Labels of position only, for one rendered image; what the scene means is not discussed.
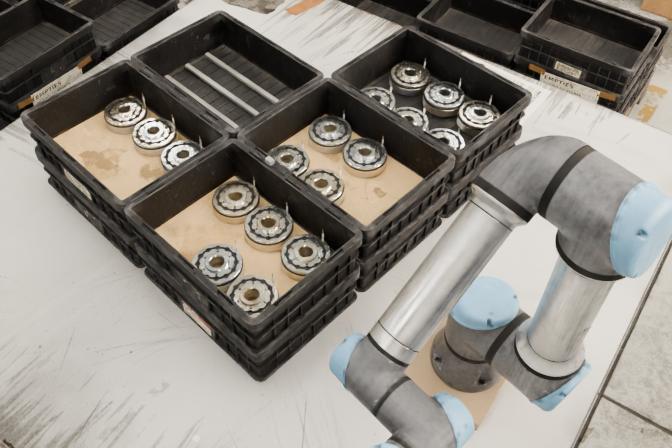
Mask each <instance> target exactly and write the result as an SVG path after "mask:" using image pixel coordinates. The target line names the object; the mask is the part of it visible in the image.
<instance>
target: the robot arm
mask: <svg viewBox="0 0 672 448"><path fill-rule="evenodd" d="M472 192H473V195H472V197H471V198H470V200H469V201H468V202H467V204H466V205H465V206H464V208H463V209H462V210H461V211H460V213H459V214H458V215H457V217H456V218H455V219H454V221H453V222H452V223H451V225H450V226H449V227H448V229H447V230H446V231H445V233H444V234H443V235H442V237H441V238H440V239H439V240H438V242H437V243H436V244H435V246H434V247H433V248H432V250H431V251H430V252H429V254H428V255H427V256H426V258H425V259H424V260H423V262H422V263H421V264H420V265H419V267H418V268H417V269H416V271H415V272H414V273H413V275H412V276H411V277H410V279H409V280H408V281H407V283H406V284H405V285H404V287H403V288H402V289H401V290H400V292H399V293H398V294H397V296H396V297H395V298H394V300H393V301H392V302H391V304H390V305H389V306H388V308H387V309H386V310H385V312H384V313H383V314H382V315H381V317H380V318H379V319H378V321H377V322H376V323H375V325H374V326H373V327H372V329H371V330H370V331H369V333H368V334H367V335H364V334H362V333H360V332H355V333H352V334H350V335H349V336H347V337H346V338H345V339H344V340H343V341H342V342H341V343H340V344H338V346H337V347H336V348H335V349H334V351H333V353H332V355H331V357H330V360H329V368H330V370H331V372H332V373H333V374H334V375H335V376H336V377H337V379H338V380H339V381H340V382H341V383H342V384H343V386H344V388H345V389H346V390H347V391H349V392H350V393H351V394H352V395H353V396H354V397H355V398H356V399H357V400H358V401H359V402H360V403H361V404H362V405H363V406H364V407H365V408H366V409H367V410H368V411H369V412H370V413H371V414H372V415H373V416H374V417H375V418H376V419H377V420H378V421H379V422H380V423H381V424H382V425H383V426H384V427H385V428H386V429H387V430H388V431H389V432H390V433H391V434H392V436H391V437H390V438H389V439H387V441H386V442H385V443H381V444H376V445H373V446H371V447H369V448H461V447H462V446H463V445H464V444H465V443H466V442H467V441H468V440H469V438H470V437H471V436H472V435H473V434H474V428H475V426H474V421H473V418H472V416H471V414H470V412H469V410H468V409H467V408H466V406H465V405H464V404H463V403H462V402H461V401H460V400H459V399H458V398H457V397H455V396H452V395H451V394H450V393H448V392H439V393H437V394H436V395H433V396H432V397H431V398H430V397H429V396H428V395H427V394H426V393H425V392H424V391H423V390H422V389H421V388H420V387H419V386H418V385H417V384H416V383H415V382H414V381H413V380H412V379H411V378H409V377H408V376H407V375H406V374H405V373H404V371H405V370H406V368H407V367H408V366H409V364H410V363H411V362H412V361H413V359H414V358H415V357H416V355H417V354H418V353H419V351H420V350H421V349H422V348H423V346H424V345H425V344H426V342H427V341H428V340H429V339H430V337H431V336H432V335H433V333H434V332H435V331H436V330H437V328H438V327H439V326H440V324H441V323H442V322H443V321H444V319H445V318H446V317H447V315H448V317H447V321H446V325H445V326H444V327H443V328H441V329H440V330H439V331H438V333H437V334H436V336H435V337H434V339H433V342H432V346H431V351H430V359H431V364H432V367H433V369H434V371H435V373H436V374H437V376H438V377H439V378H440V379H441V380H442V381H443V382H444V383H445V384H447V385H448V386H450V387H451V388H453V389H456V390H458V391H462V392H467V393H477V392H482V391H485V390H488V389H490V388H491V387H493V386H494V385H495V384H496V383H497V382H498V381H499V380H500V378H501V377H502V376H503V377H504V378H505V379H506V380H507V381H508V382H509V383H511V384H512V385H513V386H514V387H515V388H516V389H518V390H519V391H520V392H521V393H522V394H523V395H524V396H526V397H527V398H528V400H529V401H530V402H531V403H534V404H535V405H536V406H538V407H539V408H540V409H542V410H543V411H547V412H549V411H552V410H553V409H555V408H556V407H557V406H558V405H559V404H560V403H561V402H562V401H563V400H564V399H565V398H566V396H568V395H569V394H570V393H571V392H572V390H573V389H574V388H575V387H576V386H577V385H578V384H579V383H580V382H581V381H582V380H583V379H584V378H585V377H586V376H587V375H588V373H589V372H590V371H591V369H592V367H591V365H590V364H589V363H588V361H587V359H585V345H584V342H583V340H584V339H585V337H586V335H587V333H588V331H589V330H590V328H591V326H592V324H593V322H594V320H595V318H596V317H597V315H598V313H599V311H600V309H601V307H602V306H603V304H604V302H605V300H606V298H607V296H608V295H609V293H610V291H611V289H612V287H613V285H614V284H615V282H616V281H620V280H623V279H625V278H627V277H629V278H631V279H633V278H637V277H639V276H641V275H642V274H643V273H645V272H646V271H647V270H648V269H649V268H650V266H651V265H652V264H653V263H654V262H655V260H656V259H657V258H658V256H659V255H660V253H661V252H662V250H663V247H664V246H665V244H666V243H667V242H668V240H669V238H670V236H671V234H672V198H671V197H669V196H668V195H666V194H665V193H663V192H662V191H660V190H659V188H658V187H657V186H656V185H655V184H653V183H651V182H647V181H645V180H643V179H642V178H640V177H639V176H637V175H635V174H634V173H632V172H631V171H629V170H627V169H626V168H624V167H623V166H621V165H619V164H618V163H616V162H615V161H613V160H611V159H610V158H608V157H607V156H605V155H603V154H602V153H600V152H599V151H597V150H595V149H594V148H592V147H591V146H590V145H589V144H587V143H585V142H584V141H582V140H580V139H577V138H574V137H570V136H562V135H549V136H542V137H538V138H534V139H531V140H528V141H526V142H523V143H521V144H518V145H516V146H514V147H512V148H511V149H509V150H507V151H506V152H504V153H502V154H501V155H500V156H498V157H497V158H496V159H494V160H493V161H492V162H491V163H490V164H489V165H487V167H486V168H485V169H484V170H483V171H482V172H481V173H480V175H479V176H478V177H477V178H476V180H475V181H474V182H473V184H472ZM537 213H538V214H539V215H540V216H541V217H542V218H544V219H545V220H547V221H548V222H549V223H551V224H552V225H554V226H555V227H556V228H558V230H557V233H556V236H555V247H556V250H557V253H558V255H559V257H558V259H557V262H556V264H555V266H554V269H553V271H552V274H551V276H550V278H549V281H548V283H547V285H546V288H545V290H544V293H543V295H542V297H541V300H540V302H539V305H538V307H537V309H536V312H535V314H534V317H531V316H529V315H528V314H527V313H526V312H524V311H523V310H522V309H521V308H519V300H518V298H517V297H518V296H517V294H516V292H515V290H514V289H513V288H512V287H511V286H510V285H509V284H508V283H506V282H505V281H503V280H501V279H499V278H496V277H491V276H485V277H480V276H478V275H479V274H480V273H481V272H482V270H483V269H484V268H485V266H486V265H487V264H488V263H489V261H490V260H491V259H492V257H493V256H494V255H495V254H496V252H497V251H498V250H499V248H500V247H501V246H502V245H503V243H504V242H505V241H506V239H507V238H508V237H509V235H510V234H511V233H512V232H513V230H514V229H515V228H516V227H520V226H525V225H527V224H528V223H529V222H530V221H531V219H532V218H533V217H534V216H535V215H536V214H537Z"/></svg>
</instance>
